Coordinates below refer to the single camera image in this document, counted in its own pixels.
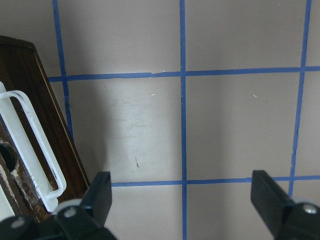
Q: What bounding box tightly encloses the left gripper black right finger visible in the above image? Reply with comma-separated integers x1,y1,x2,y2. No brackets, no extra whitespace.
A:
250,170,295,234

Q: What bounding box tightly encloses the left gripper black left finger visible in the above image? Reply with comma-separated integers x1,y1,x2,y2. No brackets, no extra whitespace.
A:
80,171,112,227

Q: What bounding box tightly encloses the dark brown wooden drawer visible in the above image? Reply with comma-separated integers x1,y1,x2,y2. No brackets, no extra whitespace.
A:
0,36,89,222

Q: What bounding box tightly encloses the white drawer handle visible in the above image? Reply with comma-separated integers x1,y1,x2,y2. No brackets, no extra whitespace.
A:
0,81,67,213

